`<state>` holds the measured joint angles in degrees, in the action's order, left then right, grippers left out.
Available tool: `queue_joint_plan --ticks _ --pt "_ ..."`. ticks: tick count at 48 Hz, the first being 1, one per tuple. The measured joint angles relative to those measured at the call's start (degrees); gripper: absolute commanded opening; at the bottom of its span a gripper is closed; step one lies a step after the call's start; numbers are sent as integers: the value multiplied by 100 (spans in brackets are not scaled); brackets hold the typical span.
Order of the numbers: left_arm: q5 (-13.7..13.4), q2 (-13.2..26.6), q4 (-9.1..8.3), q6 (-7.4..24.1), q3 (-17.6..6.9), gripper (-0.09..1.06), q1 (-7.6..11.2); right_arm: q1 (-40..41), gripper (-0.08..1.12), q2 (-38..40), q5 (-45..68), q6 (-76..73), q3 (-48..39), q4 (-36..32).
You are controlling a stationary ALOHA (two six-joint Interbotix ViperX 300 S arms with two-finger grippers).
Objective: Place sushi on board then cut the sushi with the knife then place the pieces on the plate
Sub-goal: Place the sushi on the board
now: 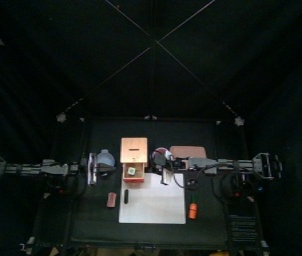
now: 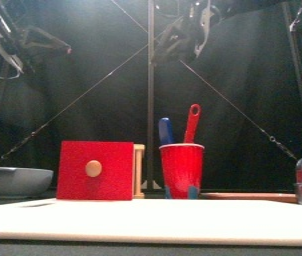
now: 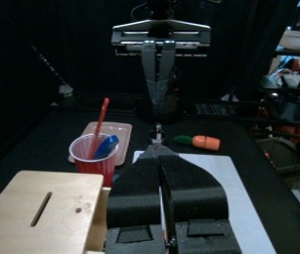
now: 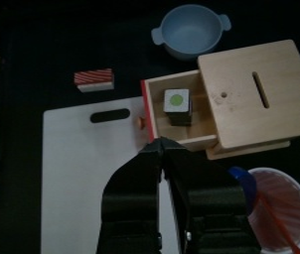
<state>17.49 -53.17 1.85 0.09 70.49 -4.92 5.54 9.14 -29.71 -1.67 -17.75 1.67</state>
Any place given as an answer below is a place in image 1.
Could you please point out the sushi roll with green centre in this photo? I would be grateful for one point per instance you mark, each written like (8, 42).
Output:
(131, 171)

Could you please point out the red striped salmon sushi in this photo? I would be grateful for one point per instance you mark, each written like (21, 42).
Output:
(111, 200)

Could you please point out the white cutting board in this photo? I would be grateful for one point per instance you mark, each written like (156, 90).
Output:
(154, 205)

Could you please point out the pink rectangular plate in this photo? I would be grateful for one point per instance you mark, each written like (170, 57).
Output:
(187, 151)

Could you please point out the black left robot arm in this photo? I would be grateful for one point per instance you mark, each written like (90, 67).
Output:
(28, 168)

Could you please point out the light blue bowl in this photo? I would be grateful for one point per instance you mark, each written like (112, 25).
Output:
(106, 158)

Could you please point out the black printed label sheet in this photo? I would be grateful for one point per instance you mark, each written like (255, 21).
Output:
(242, 226)

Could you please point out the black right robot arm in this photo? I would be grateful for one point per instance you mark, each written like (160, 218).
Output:
(242, 165)

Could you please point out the wooden drawer with red front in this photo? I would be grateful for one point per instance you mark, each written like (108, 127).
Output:
(134, 176)

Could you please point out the wooden box with slot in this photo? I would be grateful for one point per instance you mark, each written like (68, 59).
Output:
(134, 150)

